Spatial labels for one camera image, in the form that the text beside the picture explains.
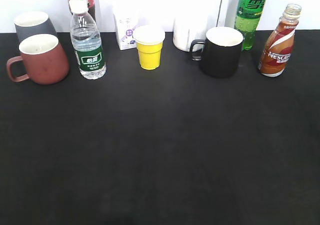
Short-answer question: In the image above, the red ceramic mug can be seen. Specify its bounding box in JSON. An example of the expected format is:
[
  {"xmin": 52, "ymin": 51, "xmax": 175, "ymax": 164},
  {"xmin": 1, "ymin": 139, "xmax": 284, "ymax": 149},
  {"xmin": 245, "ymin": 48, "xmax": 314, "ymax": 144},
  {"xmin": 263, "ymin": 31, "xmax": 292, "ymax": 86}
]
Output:
[{"xmin": 6, "ymin": 34, "xmax": 70, "ymax": 85}]

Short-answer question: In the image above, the brown Nescafe coffee bottle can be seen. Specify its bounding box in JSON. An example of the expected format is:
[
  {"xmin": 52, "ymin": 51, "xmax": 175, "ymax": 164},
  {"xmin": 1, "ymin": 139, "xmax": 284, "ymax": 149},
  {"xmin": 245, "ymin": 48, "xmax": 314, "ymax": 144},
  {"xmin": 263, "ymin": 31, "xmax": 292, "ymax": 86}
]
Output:
[{"xmin": 258, "ymin": 3, "xmax": 302, "ymax": 78}]

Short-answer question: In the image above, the white ceramic mug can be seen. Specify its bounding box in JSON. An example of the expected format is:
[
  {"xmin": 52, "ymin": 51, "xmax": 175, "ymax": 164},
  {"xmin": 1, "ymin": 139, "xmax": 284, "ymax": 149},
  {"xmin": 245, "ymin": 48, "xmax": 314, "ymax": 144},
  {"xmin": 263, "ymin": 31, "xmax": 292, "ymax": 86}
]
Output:
[{"xmin": 173, "ymin": 13, "xmax": 208, "ymax": 52}]

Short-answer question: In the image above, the black ceramic mug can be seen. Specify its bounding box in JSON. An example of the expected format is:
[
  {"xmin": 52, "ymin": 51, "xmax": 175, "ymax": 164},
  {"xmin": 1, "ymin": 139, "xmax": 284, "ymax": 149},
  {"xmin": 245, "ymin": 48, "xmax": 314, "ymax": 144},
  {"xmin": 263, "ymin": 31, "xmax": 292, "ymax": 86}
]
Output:
[{"xmin": 189, "ymin": 26, "xmax": 244, "ymax": 78}]

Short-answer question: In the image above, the green sprite bottle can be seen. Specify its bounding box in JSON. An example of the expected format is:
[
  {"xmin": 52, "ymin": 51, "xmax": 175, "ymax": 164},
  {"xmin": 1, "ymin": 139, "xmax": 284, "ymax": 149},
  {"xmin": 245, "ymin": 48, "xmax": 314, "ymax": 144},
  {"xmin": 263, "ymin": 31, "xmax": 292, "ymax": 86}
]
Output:
[{"xmin": 234, "ymin": 0, "xmax": 266, "ymax": 51}]

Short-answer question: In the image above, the grey ceramic mug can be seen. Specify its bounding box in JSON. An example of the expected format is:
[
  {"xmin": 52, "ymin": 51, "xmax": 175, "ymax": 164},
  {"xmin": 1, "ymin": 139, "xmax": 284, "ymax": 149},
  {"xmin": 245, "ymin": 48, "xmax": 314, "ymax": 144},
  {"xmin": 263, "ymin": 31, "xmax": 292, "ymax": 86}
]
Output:
[{"xmin": 13, "ymin": 11, "xmax": 57, "ymax": 43}]

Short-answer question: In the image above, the white milk carton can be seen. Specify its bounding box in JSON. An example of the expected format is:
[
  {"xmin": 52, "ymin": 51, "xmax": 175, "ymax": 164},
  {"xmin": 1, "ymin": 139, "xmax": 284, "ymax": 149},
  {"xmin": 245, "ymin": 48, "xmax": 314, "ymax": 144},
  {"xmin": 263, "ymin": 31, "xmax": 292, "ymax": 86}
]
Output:
[{"xmin": 112, "ymin": 4, "xmax": 139, "ymax": 51}]

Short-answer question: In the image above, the clear water bottle green label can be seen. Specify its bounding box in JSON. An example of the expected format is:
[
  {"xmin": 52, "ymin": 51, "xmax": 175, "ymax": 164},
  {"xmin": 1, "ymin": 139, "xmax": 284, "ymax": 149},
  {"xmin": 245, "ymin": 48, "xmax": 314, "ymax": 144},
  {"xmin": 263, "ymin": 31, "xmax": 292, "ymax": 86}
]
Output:
[{"xmin": 69, "ymin": 0, "xmax": 107, "ymax": 80}]

